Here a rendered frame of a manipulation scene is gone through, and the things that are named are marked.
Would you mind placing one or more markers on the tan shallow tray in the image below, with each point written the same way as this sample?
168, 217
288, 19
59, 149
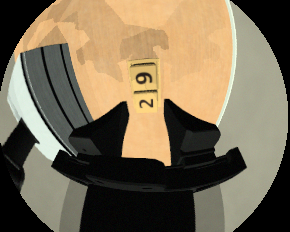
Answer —
148, 60

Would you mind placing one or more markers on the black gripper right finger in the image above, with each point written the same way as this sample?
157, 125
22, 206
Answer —
191, 139

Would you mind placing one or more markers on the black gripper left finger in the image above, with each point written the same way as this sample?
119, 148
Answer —
103, 136

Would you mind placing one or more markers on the yellow number cube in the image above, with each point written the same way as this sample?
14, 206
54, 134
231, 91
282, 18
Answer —
143, 76
146, 101

